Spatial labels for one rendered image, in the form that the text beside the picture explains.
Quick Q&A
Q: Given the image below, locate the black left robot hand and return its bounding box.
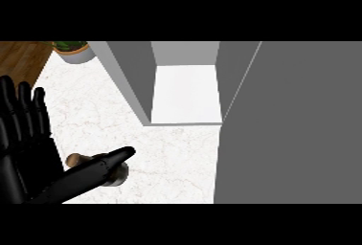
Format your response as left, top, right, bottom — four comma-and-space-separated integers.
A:
0, 75, 138, 205

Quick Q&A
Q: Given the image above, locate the wine bottle with cork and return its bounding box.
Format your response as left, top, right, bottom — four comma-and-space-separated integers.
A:
64, 152, 131, 188

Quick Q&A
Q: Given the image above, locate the grey open cabinet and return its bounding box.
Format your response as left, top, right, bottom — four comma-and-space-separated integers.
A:
86, 40, 264, 127

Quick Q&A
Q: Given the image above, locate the dark grey cabinet door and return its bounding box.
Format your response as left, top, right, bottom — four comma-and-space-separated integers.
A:
213, 40, 362, 205

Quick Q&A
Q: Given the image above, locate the potted plant in grey pot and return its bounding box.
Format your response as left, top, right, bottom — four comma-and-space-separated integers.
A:
49, 40, 98, 65

